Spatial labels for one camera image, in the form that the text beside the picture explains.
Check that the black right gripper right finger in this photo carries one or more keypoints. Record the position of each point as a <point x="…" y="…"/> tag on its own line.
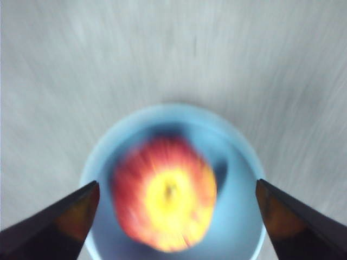
<point x="303" y="230"/>

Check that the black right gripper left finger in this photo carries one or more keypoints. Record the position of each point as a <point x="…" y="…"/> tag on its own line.
<point x="46" y="233"/>

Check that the blue bowl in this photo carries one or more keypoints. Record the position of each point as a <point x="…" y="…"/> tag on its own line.
<point x="238" y="216"/>

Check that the red yellow apple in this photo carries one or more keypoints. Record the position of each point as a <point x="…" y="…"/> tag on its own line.
<point x="165" y="195"/>

